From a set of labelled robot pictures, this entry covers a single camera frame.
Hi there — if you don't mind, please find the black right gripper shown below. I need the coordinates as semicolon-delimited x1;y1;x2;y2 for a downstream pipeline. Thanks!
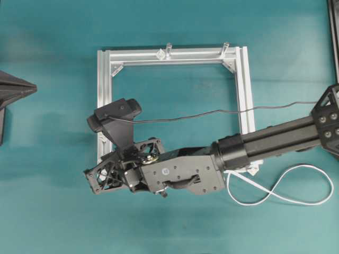
84;139;225;196

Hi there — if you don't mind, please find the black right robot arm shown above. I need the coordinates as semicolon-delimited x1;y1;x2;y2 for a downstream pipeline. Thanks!
84;85;338;196

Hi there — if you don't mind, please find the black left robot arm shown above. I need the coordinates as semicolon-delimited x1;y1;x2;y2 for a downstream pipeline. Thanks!
1;71;38;145

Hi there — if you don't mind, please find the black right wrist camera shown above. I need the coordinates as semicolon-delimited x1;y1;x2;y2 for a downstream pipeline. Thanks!
87;98;142;132

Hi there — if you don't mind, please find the square aluminium extrusion frame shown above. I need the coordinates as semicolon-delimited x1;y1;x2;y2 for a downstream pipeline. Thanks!
96;42;264;175

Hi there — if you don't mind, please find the small white cable clip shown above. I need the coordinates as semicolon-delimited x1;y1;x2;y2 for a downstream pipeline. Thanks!
156;49;166;60

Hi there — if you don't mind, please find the aluminium post near clip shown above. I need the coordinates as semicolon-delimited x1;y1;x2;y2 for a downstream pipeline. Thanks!
165;42;172;59

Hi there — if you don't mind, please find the aluminium post near corner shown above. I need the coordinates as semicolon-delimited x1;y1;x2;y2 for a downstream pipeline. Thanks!
219;42;229;59

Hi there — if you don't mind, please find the black camera cable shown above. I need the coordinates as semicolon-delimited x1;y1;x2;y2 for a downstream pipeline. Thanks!
104;100;320;125

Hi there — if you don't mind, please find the black rail at edge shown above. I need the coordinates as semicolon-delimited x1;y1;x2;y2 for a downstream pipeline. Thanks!
327;0;338;83

